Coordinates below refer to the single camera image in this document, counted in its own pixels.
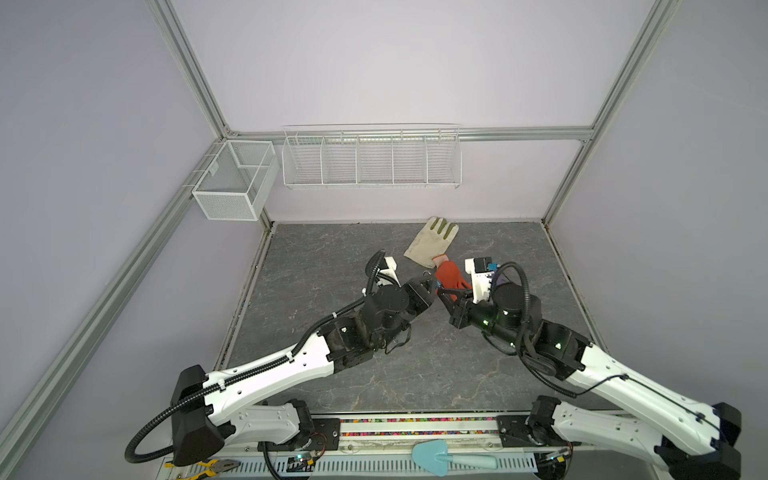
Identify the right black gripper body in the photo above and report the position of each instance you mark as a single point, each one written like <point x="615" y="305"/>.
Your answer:
<point x="463" y="319"/>

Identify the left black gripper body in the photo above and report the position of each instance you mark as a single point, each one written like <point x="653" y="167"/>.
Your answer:
<point x="417" y="299"/>

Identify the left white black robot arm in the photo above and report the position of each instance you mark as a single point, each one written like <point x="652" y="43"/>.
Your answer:
<point x="209" y="410"/>

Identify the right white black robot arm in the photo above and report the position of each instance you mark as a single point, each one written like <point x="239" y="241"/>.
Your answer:
<point x="601" y="401"/>

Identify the red rubber glove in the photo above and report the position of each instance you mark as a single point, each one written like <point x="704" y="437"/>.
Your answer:
<point x="449" y="275"/>

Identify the cream work glove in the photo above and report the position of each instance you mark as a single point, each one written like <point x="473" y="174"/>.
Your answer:
<point x="432" y="241"/>

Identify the colourful bead strip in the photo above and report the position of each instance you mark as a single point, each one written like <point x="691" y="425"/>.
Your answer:
<point x="418" y="425"/>

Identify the teal toy trowel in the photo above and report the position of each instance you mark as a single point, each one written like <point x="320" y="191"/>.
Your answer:
<point x="433" y="456"/>

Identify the white mesh box basket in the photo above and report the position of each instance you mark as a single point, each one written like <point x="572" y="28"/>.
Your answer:
<point x="236" y="183"/>

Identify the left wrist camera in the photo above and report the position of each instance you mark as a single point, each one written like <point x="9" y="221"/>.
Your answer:
<point x="387" y="267"/>

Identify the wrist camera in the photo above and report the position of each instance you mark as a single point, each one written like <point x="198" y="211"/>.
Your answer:
<point x="481" y="271"/>
<point x="387" y="267"/>

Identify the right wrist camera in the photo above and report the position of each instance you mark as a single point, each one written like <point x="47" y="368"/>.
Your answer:
<point x="481" y="271"/>

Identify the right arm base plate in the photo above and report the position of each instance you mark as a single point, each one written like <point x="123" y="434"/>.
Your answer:
<point x="519" y="431"/>

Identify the white wire wall shelf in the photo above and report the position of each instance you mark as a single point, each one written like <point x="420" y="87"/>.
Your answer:
<point x="372" y="156"/>

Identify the white slotted cable duct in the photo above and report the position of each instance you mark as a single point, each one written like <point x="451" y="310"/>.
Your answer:
<point x="337" y="466"/>

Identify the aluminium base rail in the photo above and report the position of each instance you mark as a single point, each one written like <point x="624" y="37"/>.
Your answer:
<point x="583" y="429"/>

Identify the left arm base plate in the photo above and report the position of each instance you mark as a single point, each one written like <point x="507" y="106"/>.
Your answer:
<point x="325" y="434"/>

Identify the yellow handled pliers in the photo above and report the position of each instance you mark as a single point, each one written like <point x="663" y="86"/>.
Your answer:
<point x="208" y="469"/>

